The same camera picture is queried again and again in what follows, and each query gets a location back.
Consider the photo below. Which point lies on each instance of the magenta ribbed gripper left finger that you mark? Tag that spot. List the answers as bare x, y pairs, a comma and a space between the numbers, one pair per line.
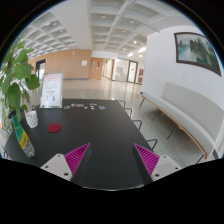
66, 166

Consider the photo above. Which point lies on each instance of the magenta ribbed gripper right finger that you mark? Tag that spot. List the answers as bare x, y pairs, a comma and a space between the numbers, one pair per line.
151, 166

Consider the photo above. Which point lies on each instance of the green plastic water bottle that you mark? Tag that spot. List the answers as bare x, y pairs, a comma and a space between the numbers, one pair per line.
23, 138

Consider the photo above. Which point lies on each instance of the red round coaster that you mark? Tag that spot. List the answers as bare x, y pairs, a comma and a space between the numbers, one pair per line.
53, 128

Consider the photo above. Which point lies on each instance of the black metal chair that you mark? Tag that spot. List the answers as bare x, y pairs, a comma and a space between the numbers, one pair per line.
138, 123
122, 102

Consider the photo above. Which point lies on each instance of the green round coaster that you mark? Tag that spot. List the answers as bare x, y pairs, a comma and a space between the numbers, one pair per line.
67, 107

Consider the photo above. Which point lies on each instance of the blue small card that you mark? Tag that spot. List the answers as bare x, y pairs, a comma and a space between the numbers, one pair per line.
101, 107

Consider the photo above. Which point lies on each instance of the white patterned cup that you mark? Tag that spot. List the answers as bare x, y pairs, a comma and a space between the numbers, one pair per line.
32, 119

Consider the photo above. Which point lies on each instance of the long white bench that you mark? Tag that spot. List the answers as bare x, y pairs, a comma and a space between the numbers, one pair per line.
199, 117

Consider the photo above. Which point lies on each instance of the white standing sign board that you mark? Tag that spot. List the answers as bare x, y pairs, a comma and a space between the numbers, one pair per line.
52, 91

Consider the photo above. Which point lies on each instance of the green leafy potted plant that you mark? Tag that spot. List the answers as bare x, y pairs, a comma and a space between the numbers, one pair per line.
17, 77

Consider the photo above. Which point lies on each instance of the framed landscape painting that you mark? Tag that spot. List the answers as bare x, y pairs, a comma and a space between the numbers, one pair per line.
195, 49

